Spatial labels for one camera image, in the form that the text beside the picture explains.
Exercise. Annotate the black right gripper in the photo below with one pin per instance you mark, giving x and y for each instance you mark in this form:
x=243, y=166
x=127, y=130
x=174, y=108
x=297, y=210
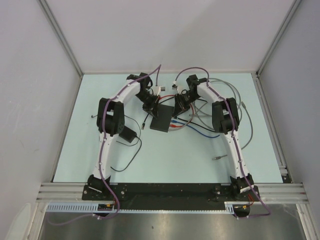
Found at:
x=180, y=107

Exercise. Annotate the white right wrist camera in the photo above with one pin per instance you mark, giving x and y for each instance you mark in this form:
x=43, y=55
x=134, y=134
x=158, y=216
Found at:
x=176, y=87

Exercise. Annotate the black network switch box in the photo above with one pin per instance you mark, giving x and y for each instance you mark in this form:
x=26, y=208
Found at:
x=162, y=123

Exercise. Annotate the black power adapter brick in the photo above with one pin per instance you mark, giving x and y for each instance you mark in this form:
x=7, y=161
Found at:
x=128, y=134

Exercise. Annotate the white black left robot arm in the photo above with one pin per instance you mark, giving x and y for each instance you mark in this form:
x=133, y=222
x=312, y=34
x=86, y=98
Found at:
x=110, y=121

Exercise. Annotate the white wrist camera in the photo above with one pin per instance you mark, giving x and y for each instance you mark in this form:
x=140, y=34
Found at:
x=156, y=90
x=176, y=87

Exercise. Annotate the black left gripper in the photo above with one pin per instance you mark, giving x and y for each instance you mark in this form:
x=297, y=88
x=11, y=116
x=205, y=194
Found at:
x=147, y=108

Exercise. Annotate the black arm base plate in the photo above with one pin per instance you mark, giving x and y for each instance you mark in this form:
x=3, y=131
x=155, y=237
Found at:
x=175, y=193

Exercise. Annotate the grey slotted cable duct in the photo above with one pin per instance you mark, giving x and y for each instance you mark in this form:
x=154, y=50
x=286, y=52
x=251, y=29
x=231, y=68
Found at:
x=211, y=208

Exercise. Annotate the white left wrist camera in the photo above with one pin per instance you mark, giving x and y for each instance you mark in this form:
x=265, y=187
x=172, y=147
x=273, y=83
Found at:
x=156, y=90

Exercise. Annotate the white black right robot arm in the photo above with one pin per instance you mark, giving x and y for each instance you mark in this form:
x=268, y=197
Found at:
x=225, y=121

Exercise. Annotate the aluminium front frame rail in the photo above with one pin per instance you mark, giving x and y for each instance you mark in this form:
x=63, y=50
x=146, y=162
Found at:
x=271, y=193

